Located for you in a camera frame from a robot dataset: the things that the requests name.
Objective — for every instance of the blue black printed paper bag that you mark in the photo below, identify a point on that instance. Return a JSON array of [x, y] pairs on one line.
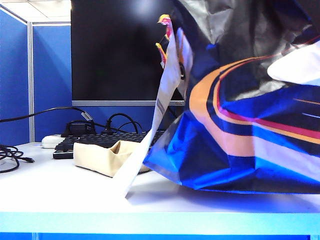
[[237, 125]]

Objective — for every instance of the white paper receipt strip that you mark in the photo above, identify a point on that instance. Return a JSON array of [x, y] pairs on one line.
[[140, 160]]

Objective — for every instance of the black keyboard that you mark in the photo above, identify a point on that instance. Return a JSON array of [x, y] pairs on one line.
[[100, 138]]

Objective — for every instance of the beige square tray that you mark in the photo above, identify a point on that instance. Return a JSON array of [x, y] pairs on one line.
[[95, 157]]

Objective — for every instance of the black power adapter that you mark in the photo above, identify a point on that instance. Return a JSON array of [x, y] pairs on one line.
[[77, 128]]

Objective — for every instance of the black monitor with silver bezel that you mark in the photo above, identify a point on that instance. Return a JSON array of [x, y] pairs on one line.
[[112, 50]]

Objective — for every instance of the white rounded device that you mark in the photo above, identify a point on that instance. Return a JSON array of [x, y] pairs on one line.
[[50, 140]]

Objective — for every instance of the grey partition post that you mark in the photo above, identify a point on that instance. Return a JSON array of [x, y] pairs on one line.
[[30, 75]]

